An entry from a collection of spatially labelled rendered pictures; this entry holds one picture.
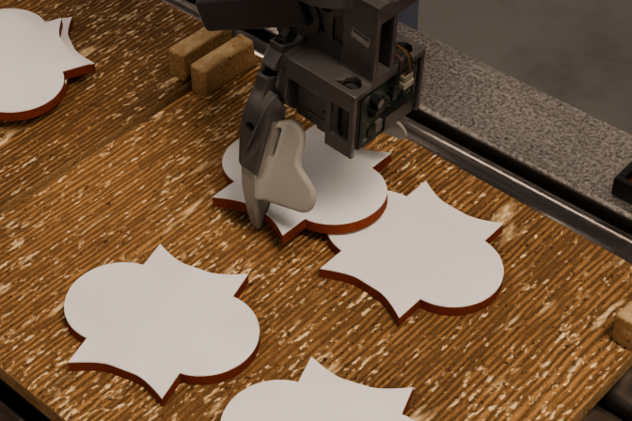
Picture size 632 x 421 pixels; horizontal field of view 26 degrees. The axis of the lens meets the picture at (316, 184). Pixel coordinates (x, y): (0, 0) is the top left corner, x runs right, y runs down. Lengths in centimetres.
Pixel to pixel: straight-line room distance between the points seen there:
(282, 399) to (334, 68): 21
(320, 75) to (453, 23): 191
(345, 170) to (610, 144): 22
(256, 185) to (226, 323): 10
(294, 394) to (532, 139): 33
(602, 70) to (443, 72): 156
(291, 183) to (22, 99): 25
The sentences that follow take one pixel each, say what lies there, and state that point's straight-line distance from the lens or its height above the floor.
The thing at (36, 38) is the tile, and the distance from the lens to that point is 113.
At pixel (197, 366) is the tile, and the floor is 95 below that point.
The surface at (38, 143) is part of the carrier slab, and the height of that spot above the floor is 94.
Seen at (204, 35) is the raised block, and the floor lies 96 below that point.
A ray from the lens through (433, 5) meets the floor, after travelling 282.
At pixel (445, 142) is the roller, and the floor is 92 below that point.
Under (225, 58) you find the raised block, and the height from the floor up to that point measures 96.
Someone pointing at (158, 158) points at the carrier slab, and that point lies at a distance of 103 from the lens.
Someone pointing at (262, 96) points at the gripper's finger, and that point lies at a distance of 89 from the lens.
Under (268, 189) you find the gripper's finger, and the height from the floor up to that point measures 98.
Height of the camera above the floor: 162
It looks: 43 degrees down
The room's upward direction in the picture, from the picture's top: straight up
